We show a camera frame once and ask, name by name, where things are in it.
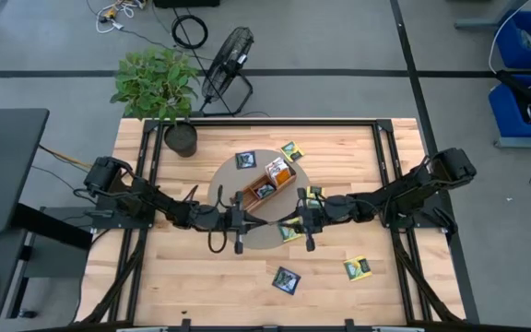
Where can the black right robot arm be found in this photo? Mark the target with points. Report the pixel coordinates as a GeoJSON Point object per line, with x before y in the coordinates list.
{"type": "Point", "coordinates": [413, 184]}

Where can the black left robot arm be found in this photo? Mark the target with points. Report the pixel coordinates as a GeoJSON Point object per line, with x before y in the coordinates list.
{"type": "Point", "coordinates": [155, 200]}

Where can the black aluminium table frame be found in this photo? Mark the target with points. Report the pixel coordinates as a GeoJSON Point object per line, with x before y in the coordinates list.
{"type": "Point", "coordinates": [293, 122]}

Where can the round grey mat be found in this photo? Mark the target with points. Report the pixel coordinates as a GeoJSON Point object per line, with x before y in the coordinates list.
{"type": "Point", "coordinates": [228, 180]}

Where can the grey metal stand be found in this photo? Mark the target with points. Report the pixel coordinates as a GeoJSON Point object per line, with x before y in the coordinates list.
{"type": "Point", "coordinates": [477, 23]}

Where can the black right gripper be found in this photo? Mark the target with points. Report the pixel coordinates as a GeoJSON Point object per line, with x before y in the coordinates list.
{"type": "Point", "coordinates": [323, 212]}

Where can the blue storage bin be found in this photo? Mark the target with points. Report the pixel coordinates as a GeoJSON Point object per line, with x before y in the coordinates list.
{"type": "Point", "coordinates": [505, 115]}
{"type": "Point", "coordinates": [510, 41]}

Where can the black box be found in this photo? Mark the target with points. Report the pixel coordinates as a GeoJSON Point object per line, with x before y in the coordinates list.
{"type": "Point", "coordinates": [187, 3]}

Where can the green and yellow tea packet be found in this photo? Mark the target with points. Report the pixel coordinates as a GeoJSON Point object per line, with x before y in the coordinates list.
{"type": "Point", "coordinates": [357, 268]}
{"type": "Point", "coordinates": [291, 151]}
{"type": "Point", "coordinates": [317, 193]}
{"type": "Point", "coordinates": [288, 234]}

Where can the green potted plant black pot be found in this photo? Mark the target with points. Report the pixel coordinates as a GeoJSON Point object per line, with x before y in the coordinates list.
{"type": "Point", "coordinates": [155, 83]}

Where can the dark grey desk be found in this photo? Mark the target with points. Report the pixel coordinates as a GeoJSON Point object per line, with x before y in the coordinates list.
{"type": "Point", "coordinates": [3, 258]}

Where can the grey bin stand base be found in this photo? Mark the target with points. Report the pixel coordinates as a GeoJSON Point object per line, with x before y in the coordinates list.
{"type": "Point", "coordinates": [523, 142]}

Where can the black desk foot bar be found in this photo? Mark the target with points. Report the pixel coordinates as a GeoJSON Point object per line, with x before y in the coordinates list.
{"type": "Point", "coordinates": [49, 226]}

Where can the black desk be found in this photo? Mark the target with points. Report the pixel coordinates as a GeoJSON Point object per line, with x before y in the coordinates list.
{"type": "Point", "coordinates": [7, 175]}

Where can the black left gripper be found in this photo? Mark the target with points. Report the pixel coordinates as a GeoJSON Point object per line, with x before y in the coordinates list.
{"type": "Point", "coordinates": [231, 220]}

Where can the black floor fan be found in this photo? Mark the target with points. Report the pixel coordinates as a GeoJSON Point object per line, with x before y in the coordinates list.
{"type": "Point", "coordinates": [231, 64]}

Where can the wooden three-compartment organizer box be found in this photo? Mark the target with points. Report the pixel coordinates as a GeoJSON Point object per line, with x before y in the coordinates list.
{"type": "Point", "coordinates": [250, 199]}

